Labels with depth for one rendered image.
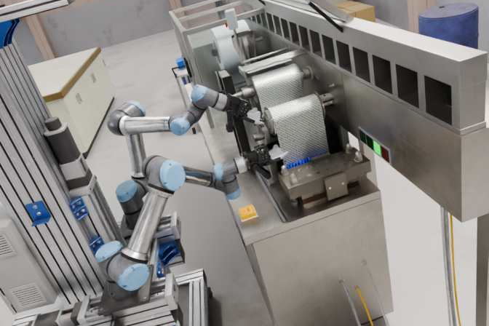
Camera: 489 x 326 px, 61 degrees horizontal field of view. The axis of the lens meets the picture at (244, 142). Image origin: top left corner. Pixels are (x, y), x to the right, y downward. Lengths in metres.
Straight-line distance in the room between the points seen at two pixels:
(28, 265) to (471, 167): 1.79
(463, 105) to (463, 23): 3.57
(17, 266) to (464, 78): 1.88
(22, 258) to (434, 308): 2.12
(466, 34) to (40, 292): 4.27
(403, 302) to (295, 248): 0.94
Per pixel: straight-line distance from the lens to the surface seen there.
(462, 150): 1.31
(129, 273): 1.74
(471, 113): 1.29
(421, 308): 2.70
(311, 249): 2.03
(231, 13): 2.36
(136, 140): 2.22
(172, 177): 1.70
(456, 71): 1.22
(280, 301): 2.17
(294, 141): 2.00
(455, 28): 4.78
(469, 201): 1.42
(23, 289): 2.24
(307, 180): 1.90
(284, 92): 2.16
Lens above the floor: 2.07
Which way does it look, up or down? 26 degrees down
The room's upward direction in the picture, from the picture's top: 15 degrees counter-clockwise
